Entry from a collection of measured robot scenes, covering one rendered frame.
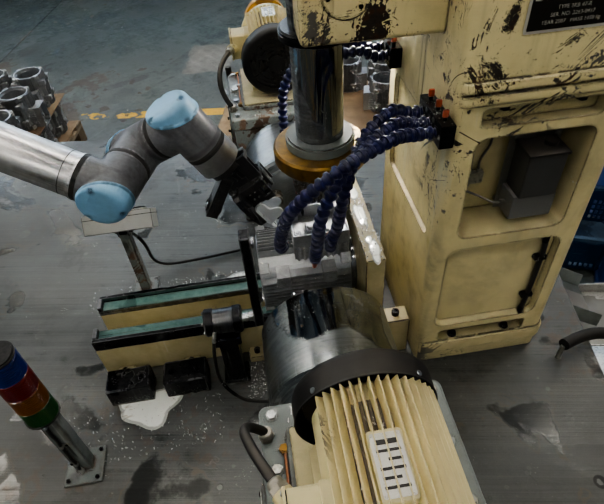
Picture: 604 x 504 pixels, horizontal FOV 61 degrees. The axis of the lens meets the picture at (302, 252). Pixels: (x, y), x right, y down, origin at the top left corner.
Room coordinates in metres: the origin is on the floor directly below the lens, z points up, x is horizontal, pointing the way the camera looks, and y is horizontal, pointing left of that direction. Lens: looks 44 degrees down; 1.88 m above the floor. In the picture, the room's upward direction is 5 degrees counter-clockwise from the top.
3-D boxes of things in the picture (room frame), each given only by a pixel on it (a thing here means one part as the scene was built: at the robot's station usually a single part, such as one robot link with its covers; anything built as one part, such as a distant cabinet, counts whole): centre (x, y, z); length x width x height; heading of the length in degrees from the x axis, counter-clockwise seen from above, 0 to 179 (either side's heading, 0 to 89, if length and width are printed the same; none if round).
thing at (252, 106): (1.44, 0.04, 0.99); 0.35 x 0.31 x 0.37; 5
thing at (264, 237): (0.84, 0.00, 1.01); 0.20 x 0.19 x 0.19; 94
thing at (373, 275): (0.86, -0.17, 0.97); 0.30 x 0.11 x 0.34; 5
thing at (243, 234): (0.70, 0.11, 1.12); 0.04 x 0.03 x 0.26; 95
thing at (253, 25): (1.48, 0.07, 1.16); 0.33 x 0.26 x 0.42; 5
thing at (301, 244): (0.85, -0.04, 1.11); 0.12 x 0.11 x 0.07; 94
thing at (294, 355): (0.51, -0.04, 1.04); 0.41 x 0.25 x 0.25; 5
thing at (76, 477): (0.50, 0.50, 1.01); 0.08 x 0.08 x 0.42; 5
